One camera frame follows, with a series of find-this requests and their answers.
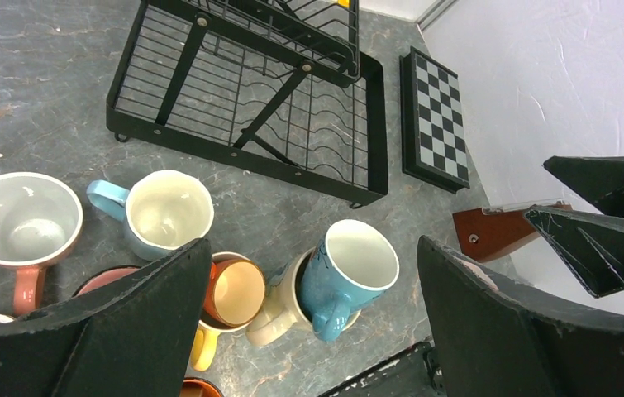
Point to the salmon floral mug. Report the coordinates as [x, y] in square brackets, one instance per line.
[41, 219]

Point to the orange cup rack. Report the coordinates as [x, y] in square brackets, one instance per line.
[198, 387]
[235, 291]

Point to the white patterned mug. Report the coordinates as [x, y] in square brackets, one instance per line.
[281, 310]

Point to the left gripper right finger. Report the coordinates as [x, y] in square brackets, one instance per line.
[499, 337]

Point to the pink speckled mug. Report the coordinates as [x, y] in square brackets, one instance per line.
[105, 277]

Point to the black wire dish rack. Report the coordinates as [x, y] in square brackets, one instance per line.
[277, 88]

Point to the light blue faceted mug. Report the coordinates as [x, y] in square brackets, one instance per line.
[160, 213]

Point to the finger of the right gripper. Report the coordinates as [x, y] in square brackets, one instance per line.
[597, 180]
[591, 245]

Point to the blue ribbed mug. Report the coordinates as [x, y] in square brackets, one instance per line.
[350, 267]

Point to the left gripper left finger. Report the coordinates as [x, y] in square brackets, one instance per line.
[131, 337]

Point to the brown wooden stand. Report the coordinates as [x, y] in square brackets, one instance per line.
[489, 233]

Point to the checkerboard calibration board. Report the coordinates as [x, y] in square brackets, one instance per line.
[434, 149]

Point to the orange cup top rack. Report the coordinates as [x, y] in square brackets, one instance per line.
[235, 291]

